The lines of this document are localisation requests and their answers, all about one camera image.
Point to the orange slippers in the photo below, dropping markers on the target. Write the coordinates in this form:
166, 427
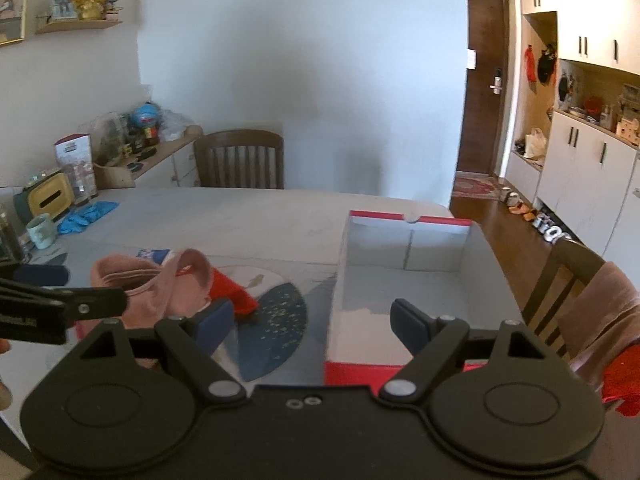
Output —
524, 211

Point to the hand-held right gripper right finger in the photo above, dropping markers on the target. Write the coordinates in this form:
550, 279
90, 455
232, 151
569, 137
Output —
406, 324

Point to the blue white tissue pack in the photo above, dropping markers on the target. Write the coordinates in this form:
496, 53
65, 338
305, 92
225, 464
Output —
155, 255

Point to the pale green mug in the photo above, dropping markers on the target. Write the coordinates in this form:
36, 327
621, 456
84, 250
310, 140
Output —
40, 232

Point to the red white paper carton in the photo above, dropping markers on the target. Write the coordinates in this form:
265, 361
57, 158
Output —
72, 150

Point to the white sideboard with wooden top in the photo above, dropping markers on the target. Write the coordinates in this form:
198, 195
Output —
175, 160

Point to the wooden slat-back chair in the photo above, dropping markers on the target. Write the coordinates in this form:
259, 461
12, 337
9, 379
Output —
239, 157

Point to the small photo card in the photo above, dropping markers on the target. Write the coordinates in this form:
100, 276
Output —
63, 4

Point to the wooden storage box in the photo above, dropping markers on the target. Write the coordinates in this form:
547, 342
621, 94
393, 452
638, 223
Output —
112, 176

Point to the clear glass cup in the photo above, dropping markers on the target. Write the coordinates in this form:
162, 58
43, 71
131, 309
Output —
85, 180

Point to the person's left hand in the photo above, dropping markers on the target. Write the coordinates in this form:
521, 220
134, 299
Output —
4, 395

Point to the red hanging ornament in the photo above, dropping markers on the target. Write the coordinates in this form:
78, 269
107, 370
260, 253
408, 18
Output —
530, 65

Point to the framed wall picture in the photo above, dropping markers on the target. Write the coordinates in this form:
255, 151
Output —
11, 7

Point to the wooden toy house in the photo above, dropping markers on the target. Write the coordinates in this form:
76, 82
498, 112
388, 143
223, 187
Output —
629, 132

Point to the grey slipper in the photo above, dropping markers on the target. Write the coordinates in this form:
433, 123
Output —
510, 196

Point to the glass pitcher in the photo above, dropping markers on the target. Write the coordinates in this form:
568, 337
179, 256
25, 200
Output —
10, 237

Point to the small figurines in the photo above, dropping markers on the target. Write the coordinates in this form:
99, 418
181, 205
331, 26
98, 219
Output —
112, 9

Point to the white tall shoe cabinet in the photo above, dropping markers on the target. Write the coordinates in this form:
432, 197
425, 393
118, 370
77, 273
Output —
585, 180

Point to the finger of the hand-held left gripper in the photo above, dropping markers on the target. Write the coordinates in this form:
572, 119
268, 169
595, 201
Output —
42, 275
95, 302

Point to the white black shoes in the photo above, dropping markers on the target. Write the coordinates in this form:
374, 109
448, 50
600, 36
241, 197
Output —
550, 227

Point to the white upper wall cabinets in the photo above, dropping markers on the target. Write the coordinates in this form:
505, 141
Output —
595, 15

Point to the yellow green tissue box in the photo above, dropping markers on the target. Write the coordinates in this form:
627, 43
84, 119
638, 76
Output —
45, 197

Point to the low white bench cabinet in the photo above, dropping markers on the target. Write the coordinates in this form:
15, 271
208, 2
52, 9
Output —
522, 172

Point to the brown wooden door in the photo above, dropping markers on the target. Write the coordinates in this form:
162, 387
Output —
482, 125

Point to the wooden chair with towel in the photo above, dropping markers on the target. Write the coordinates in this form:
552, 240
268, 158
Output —
560, 270

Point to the blue round tin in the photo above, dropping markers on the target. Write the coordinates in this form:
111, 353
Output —
145, 116

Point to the wooden wall shelf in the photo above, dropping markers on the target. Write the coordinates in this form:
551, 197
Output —
75, 26

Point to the pink towel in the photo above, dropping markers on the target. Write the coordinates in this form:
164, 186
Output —
600, 315

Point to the green plant in jar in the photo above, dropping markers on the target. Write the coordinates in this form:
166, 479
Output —
110, 140

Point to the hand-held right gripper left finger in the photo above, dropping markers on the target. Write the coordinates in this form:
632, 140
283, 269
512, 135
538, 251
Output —
216, 321

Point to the clear plastic bag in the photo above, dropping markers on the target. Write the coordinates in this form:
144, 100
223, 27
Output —
176, 125

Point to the red white cardboard box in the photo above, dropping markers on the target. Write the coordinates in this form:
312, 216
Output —
400, 285

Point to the patterned door rug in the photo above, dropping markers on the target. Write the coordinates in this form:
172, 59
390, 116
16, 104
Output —
472, 186

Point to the white bag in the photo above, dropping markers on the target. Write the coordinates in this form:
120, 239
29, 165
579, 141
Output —
536, 145

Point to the blue disposable glove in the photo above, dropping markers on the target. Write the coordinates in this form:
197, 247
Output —
72, 225
100, 209

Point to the pale pink garment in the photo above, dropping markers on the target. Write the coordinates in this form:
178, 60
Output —
150, 285

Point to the red cloth on chair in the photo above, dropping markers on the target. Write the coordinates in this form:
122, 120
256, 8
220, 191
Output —
625, 380

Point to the dark sauce bottles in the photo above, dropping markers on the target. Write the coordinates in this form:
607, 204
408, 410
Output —
144, 141

